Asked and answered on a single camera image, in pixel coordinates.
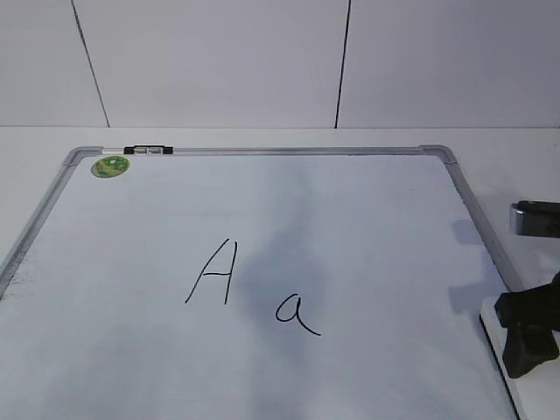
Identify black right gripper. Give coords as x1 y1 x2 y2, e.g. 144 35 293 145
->
494 273 559 377

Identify white whiteboard eraser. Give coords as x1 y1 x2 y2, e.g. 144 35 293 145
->
479 297 512 382

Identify round green magnet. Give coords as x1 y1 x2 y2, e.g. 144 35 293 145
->
91 156 130 179

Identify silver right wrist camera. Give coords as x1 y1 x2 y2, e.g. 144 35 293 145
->
510 200 560 238

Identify whiteboard with aluminium frame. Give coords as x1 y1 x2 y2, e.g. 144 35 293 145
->
0 143 560 420

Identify black hanging clip on frame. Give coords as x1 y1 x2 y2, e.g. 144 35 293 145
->
123 145 174 155

